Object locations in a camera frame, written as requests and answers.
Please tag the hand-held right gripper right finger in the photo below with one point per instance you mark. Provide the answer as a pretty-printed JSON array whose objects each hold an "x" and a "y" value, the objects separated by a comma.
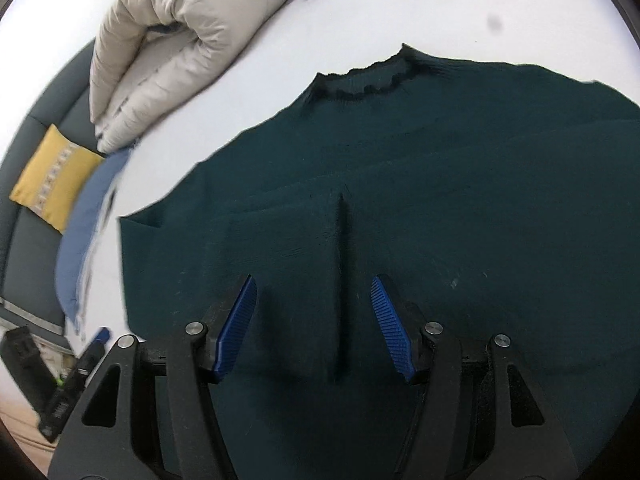
[{"x": 390, "y": 320}]

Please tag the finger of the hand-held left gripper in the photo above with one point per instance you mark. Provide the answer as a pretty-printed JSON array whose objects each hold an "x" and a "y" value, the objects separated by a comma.
[
  {"x": 95, "y": 347},
  {"x": 22, "y": 350}
]

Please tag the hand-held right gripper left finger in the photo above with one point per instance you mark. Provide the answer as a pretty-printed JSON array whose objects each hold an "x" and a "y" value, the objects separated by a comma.
[{"x": 237, "y": 320}]

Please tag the dark green sweater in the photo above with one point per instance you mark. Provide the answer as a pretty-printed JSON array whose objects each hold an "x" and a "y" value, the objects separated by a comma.
[{"x": 450, "y": 200}]

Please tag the grey upholstered headboard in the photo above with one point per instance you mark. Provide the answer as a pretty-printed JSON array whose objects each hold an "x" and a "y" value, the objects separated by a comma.
[{"x": 30, "y": 270}]

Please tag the blue pillow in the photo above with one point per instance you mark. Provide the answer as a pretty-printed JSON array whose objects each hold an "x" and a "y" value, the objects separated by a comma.
[{"x": 87, "y": 240}]

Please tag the yellow patterned cushion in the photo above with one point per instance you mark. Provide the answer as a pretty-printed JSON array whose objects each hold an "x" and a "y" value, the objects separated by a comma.
[{"x": 52, "y": 177}]

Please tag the cream folded duvet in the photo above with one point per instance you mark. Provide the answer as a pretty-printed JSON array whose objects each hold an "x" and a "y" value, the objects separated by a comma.
[{"x": 160, "y": 55}]

